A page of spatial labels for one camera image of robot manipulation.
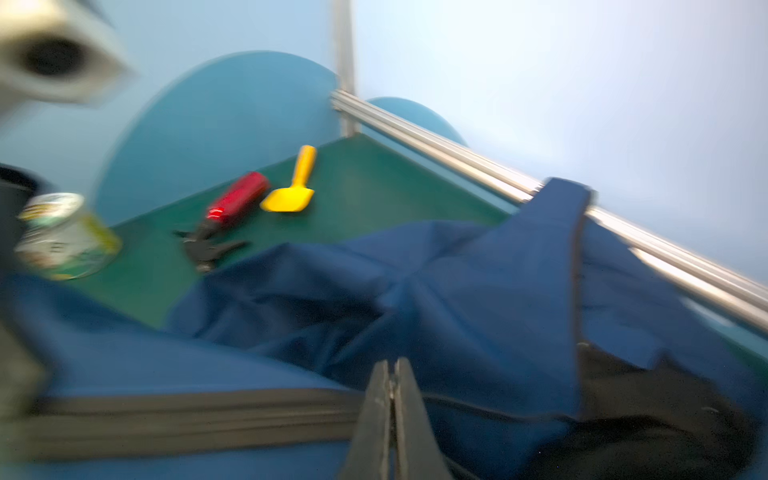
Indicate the left aluminium frame post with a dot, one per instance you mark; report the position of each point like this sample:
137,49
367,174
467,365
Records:
343,44

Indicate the red bottle with black cap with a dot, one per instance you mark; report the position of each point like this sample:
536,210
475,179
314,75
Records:
199,244

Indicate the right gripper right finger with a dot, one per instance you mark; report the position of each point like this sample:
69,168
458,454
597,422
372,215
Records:
417,454

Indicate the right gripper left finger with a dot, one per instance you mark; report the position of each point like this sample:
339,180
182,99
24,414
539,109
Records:
368,456

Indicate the yellow plastic scoop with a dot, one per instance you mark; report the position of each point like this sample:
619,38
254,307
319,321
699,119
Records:
297,196

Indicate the navy blue jacket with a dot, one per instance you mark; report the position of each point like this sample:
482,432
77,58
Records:
543,349

